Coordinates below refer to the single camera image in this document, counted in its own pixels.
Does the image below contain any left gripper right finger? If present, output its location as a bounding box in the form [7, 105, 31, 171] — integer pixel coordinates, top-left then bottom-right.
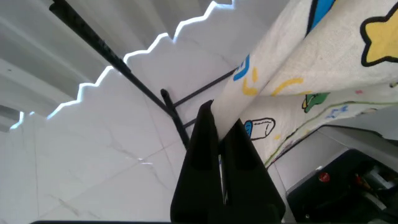
[221, 119, 287, 224]

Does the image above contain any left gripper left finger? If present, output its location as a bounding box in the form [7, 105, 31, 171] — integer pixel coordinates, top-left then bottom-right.
[170, 99, 224, 224]

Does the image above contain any cream printed garment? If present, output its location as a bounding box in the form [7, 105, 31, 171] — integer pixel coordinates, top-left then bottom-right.
[212, 0, 398, 169]

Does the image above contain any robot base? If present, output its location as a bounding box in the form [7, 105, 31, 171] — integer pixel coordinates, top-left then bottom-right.
[284, 124, 398, 224]

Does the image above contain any black clothes rack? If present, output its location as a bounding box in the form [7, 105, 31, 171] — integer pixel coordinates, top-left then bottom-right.
[49, 0, 239, 151]

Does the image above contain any white curtain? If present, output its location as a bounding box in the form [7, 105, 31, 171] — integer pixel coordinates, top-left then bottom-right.
[0, 0, 234, 133]

